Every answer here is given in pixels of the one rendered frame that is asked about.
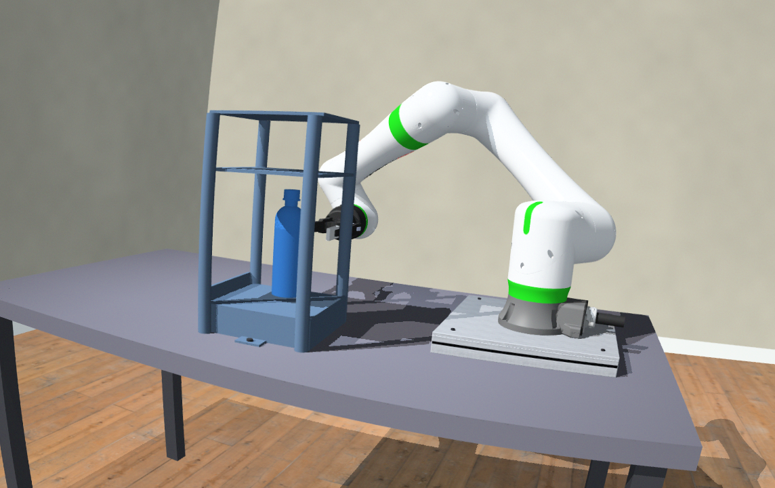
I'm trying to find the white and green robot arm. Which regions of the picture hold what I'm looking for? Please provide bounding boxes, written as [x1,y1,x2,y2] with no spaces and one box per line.
[352,81,625,338]

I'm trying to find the blue bottle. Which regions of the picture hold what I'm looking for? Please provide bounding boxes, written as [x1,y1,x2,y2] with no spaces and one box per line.
[272,189,301,298]

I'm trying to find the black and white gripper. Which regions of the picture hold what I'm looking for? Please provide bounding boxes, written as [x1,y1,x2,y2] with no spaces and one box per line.
[314,209,361,241]

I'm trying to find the blue shelving unit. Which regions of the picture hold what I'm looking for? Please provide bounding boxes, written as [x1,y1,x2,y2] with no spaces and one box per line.
[198,110,360,352]

